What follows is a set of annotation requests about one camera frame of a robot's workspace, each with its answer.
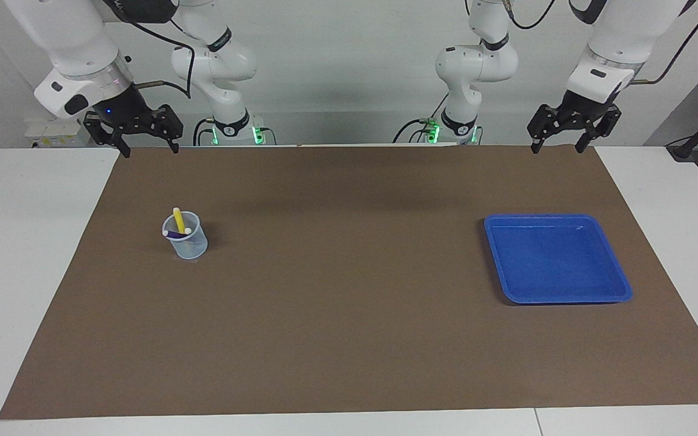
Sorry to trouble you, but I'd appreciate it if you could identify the blue plastic tray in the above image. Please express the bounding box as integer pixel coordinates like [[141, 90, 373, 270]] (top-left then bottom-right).
[[484, 213, 633, 305]]

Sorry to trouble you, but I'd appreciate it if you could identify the white power strip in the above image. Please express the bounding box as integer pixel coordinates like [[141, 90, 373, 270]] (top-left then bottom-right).
[[24, 118, 92, 148]]

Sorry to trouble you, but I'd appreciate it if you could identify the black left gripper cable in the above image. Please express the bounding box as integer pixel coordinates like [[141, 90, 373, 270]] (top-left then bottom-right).
[[630, 0, 698, 85]]

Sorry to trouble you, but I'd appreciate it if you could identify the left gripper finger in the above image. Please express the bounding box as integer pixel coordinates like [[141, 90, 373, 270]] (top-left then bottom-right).
[[528, 104, 568, 154], [575, 106, 622, 153]]

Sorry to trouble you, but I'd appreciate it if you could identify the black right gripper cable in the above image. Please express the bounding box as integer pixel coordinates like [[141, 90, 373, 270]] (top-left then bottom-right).
[[102, 0, 195, 101]]

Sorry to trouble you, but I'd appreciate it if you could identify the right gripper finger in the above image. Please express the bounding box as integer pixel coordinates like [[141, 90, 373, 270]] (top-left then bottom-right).
[[154, 104, 184, 153], [84, 112, 131, 158]]

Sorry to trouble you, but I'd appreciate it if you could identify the brown table mat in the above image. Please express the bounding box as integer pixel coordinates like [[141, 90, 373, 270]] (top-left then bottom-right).
[[0, 144, 698, 420]]

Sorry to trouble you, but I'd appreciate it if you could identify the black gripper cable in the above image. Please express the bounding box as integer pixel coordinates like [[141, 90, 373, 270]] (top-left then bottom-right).
[[102, 0, 195, 101], [630, 0, 698, 85]]

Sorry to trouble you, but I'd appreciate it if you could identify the clear plastic cup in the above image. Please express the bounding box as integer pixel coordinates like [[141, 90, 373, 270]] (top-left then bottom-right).
[[162, 211, 208, 260]]

